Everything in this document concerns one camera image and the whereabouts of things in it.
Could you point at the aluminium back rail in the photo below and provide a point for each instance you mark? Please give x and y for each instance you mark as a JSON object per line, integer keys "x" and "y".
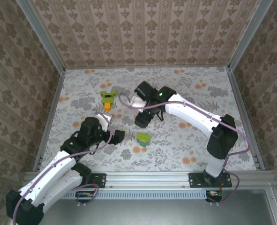
{"x": 147, "y": 67}

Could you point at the floral patterned table cover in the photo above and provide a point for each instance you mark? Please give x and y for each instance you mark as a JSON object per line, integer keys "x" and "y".
{"x": 166, "y": 159}

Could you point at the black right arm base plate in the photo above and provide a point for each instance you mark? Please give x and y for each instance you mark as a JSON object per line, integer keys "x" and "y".
{"x": 195, "y": 180}

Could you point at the aluminium side rail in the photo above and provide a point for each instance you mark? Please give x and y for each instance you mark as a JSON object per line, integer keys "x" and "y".
{"x": 50, "y": 117}
{"x": 240, "y": 100}

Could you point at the small orange lego brick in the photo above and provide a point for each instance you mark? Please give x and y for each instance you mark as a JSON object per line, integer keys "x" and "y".
{"x": 107, "y": 106}

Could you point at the long aluminium mounting rail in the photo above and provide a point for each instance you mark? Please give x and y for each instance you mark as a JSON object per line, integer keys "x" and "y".
{"x": 147, "y": 179}

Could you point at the long lime green lego brick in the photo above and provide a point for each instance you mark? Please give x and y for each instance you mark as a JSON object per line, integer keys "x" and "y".
{"x": 108, "y": 100}
{"x": 143, "y": 135}

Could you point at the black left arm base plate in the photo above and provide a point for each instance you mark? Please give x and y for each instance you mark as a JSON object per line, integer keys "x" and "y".
{"x": 100, "y": 180}

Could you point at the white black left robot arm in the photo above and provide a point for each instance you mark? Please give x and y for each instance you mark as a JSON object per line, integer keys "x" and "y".
{"x": 51, "y": 173}

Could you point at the grey metal panel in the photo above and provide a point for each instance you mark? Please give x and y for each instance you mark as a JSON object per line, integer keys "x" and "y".
{"x": 152, "y": 213}

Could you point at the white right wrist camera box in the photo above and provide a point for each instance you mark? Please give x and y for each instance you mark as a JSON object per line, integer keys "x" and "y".
{"x": 138, "y": 102}

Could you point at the long dark green lego brick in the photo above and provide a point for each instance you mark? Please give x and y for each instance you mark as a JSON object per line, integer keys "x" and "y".
{"x": 144, "y": 143}

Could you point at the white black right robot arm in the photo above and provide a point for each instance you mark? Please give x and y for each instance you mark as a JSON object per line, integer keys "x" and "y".
{"x": 192, "y": 114}

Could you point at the aluminium frame post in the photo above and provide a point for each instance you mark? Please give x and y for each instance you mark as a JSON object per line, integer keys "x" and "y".
{"x": 42, "y": 35}
{"x": 249, "y": 35}

